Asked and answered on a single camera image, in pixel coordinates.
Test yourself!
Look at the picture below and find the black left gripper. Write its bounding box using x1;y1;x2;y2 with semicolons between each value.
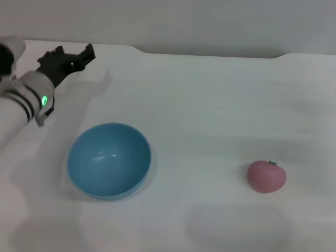
35;44;96;87

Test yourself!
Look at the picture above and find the blue bowl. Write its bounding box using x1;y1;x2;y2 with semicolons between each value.
67;122;152;202

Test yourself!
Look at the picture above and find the pink peach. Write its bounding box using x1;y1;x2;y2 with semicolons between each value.
246;160;287;194

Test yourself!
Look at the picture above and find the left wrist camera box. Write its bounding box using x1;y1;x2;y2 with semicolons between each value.
0;35;27;78

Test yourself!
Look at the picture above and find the left arm cable with plug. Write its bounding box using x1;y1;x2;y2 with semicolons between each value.
36;104;54;127

